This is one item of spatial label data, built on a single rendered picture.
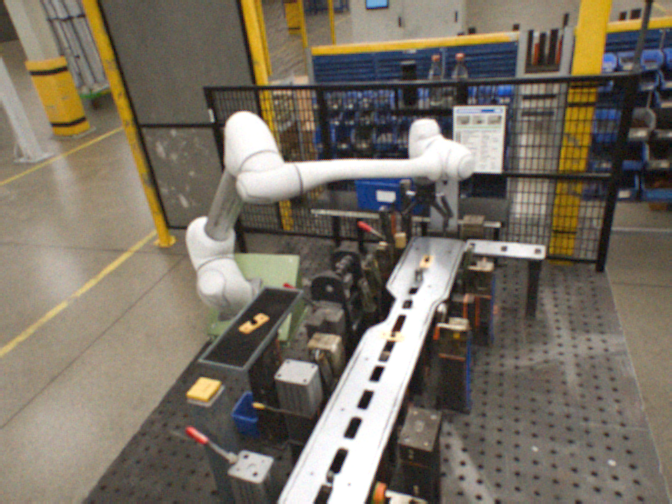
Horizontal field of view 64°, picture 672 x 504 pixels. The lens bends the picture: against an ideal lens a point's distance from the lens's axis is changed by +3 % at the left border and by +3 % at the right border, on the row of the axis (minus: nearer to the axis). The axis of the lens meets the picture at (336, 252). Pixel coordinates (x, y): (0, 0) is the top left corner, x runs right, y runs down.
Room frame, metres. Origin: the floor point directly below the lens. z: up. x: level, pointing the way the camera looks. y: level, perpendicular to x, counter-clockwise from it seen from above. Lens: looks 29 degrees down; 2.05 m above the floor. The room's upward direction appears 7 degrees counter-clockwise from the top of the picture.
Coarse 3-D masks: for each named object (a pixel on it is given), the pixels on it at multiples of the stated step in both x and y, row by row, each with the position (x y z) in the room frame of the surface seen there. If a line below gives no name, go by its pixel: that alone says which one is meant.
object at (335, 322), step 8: (320, 312) 1.36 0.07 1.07; (328, 312) 1.35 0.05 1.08; (336, 312) 1.34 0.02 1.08; (328, 320) 1.31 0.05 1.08; (336, 320) 1.31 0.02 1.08; (344, 320) 1.35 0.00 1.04; (328, 328) 1.31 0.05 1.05; (336, 328) 1.30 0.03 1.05; (344, 328) 1.34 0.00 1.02; (344, 336) 1.33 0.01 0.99; (344, 344) 1.35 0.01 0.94; (344, 352) 1.35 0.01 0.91; (344, 360) 1.34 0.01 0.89; (344, 368) 1.33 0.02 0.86
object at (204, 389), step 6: (204, 378) 1.02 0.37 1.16; (198, 384) 1.00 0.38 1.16; (204, 384) 1.00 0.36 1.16; (210, 384) 1.00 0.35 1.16; (216, 384) 0.99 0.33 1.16; (192, 390) 0.98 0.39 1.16; (198, 390) 0.98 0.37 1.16; (204, 390) 0.98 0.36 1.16; (210, 390) 0.98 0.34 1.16; (216, 390) 0.98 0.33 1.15; (192, 396) 0.97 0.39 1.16; (198, 396) 0.96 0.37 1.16; (204, 396) 0.96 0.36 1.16; (210, 396) 0.96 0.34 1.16
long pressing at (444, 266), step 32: (416, 256) 1.76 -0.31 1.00; (448, 256) 1.73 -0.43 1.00; (448, 288) 1.52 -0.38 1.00; (416, 320) 1.36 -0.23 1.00; (416, 352) 1.21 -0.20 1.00; (352, 384) 1.10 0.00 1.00; (384, 384) 1.09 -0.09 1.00; (352, 416) 0.99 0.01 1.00; (384, 416) 0.98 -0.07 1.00; (320, 448) 0.90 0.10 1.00; (352, 448) 0.89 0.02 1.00; (384, 448) 0.88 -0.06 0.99; (288, 480) 0.82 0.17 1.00; (320, 480) 0.81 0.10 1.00; (352, 480) 0.80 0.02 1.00
